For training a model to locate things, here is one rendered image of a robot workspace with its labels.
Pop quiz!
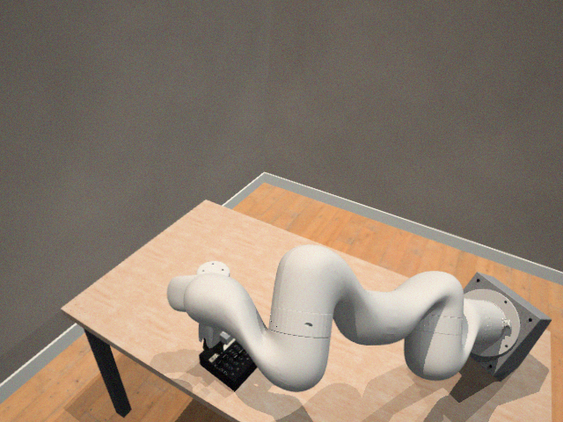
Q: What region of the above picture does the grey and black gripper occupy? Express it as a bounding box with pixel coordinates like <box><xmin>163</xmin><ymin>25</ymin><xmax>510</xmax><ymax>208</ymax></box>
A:
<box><xmin>198</xmin><ymin>324</ymin><xmax>223</xmax><ymax>355</ymax></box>

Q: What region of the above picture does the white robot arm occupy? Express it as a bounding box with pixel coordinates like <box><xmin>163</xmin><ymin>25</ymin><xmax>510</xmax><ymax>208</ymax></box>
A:
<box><xmin>167</xmin><ymin>244</ymin><xmax>520</xmax><ymax>392</ymax></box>

